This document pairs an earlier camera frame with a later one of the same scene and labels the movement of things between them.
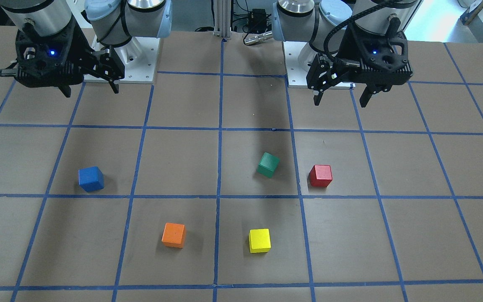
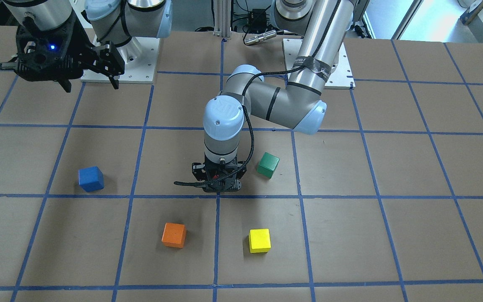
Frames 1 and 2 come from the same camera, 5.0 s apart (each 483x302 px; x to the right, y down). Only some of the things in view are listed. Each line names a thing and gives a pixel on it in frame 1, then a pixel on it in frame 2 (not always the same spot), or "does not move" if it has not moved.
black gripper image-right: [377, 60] → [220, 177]
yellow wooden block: [259, 240] does not move
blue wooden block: [91, 179] does not move
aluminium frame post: [222, 18] does not move
